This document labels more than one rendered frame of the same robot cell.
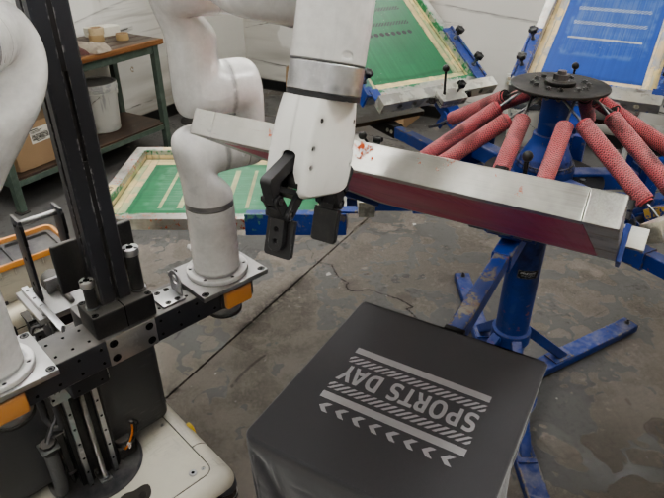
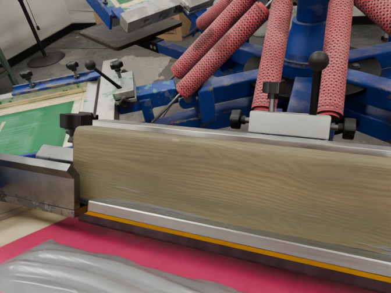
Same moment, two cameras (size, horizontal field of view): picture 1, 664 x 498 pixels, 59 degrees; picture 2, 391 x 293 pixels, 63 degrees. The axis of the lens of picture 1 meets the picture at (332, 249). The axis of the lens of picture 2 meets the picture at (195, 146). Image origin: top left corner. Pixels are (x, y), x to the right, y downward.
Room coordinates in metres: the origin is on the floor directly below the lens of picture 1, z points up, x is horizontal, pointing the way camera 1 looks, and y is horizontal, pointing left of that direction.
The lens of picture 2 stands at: (0.97, -0.27, 1.46)
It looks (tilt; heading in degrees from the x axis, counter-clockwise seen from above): 38 degrees down; 356
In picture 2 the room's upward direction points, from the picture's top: 10 degrees counter-clockwise
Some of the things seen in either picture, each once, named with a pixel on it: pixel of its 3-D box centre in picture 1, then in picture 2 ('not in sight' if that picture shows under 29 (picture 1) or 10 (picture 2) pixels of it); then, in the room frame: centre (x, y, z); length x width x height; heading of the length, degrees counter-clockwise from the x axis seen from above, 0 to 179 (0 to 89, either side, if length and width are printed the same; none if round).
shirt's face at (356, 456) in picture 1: (406, 395); not in sight; (0.86, -0.15, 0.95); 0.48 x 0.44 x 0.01; 150
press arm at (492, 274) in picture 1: (479, 294); not in sight; (1.28, -0.40, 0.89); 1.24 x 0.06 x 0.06; 150
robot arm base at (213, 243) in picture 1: (209, 234); not in sight; (1.04, 0.25, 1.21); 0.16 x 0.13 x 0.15; 44
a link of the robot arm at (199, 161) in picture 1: (209, 163); not in sight; (1.03, 0.23, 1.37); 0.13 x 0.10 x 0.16; 120
